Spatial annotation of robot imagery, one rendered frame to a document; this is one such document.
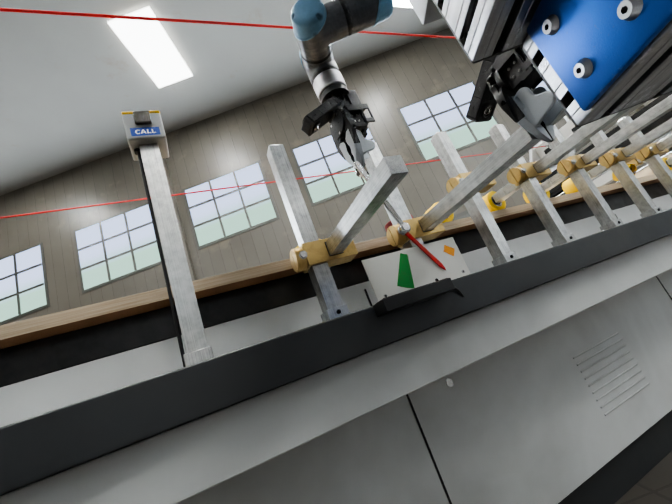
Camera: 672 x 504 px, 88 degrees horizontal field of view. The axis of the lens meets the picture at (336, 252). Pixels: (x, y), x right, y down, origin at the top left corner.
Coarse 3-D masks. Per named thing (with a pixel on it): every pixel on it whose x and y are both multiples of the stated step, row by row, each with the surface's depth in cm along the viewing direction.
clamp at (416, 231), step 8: (416, 224) 83; (440, 224) 85; (392, 232) 82; (416, 232) 82; (424, 232) 82; (432, 232) 83; (440, 232) 85; (392, 240) 82; (400, 240) 80; (408, 240) 81; (424, 240) 86
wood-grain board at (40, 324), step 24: (576, 192) 137; (600, 192) 143; (504, 216) 119; (384, 240) 99; (264, 264) 85; (288, 264) 87; (216, 288) 80; (72, 312) 68; (96, 312) 70; (120, 312) 72; (144, 312) 77; (0, 336) 63; (24, 336) 65; (48, 336) 70
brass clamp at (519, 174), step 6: (534, 162) 108; (516, 168) 104; (522, 168) 104; (528, 168) 105; (534, 168) 106; (510, 174) 106; (516, 174) 105; (522, 174) 104; (528, 174) 104; (534, 174) 105; (540, 174) 106; (546, 174) 108; (510, 180) 107; (516, 180) 105; (522, 180) 105; (540, 180) 111
